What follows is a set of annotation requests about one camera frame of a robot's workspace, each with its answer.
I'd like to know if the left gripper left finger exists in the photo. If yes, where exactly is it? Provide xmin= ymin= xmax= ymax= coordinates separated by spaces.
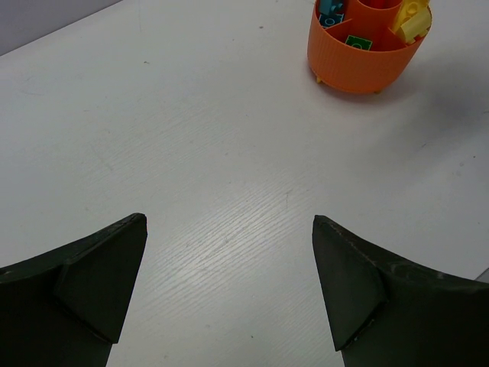
xmin=1 ymin=213 xmax=147 ymax=366

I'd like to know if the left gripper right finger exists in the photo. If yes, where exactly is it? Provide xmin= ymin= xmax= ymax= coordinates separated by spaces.
xmin=312 ymin=216 xmax=488 ymax=366

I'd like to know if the green lego brick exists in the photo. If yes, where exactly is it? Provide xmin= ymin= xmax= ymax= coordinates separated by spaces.
xmin=345 ymin=35 xmax=373 ymax=50

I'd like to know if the yellow long lego plate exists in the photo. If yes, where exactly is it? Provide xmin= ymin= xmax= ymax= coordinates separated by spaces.
xmin=390 ymin=0 xmax=430 ymax=32

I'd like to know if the teal rounded lego brick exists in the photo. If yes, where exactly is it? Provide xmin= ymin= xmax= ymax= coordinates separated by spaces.
xmin=318 ymin=13 xmax=345 ymax=28

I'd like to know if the yellow square lego brick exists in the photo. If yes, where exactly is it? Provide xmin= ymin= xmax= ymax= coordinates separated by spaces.
xmin=396 ymin=8 xmax=432 ymax=44

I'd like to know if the light blue small lego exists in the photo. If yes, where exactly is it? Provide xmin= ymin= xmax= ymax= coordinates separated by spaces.
xmin=318 ymin=0 xmax=344 ymax=15

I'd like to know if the orange divided round container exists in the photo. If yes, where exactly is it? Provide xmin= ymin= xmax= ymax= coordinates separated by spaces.
xmin=307 ymin=1 xmax=431 ymax=94

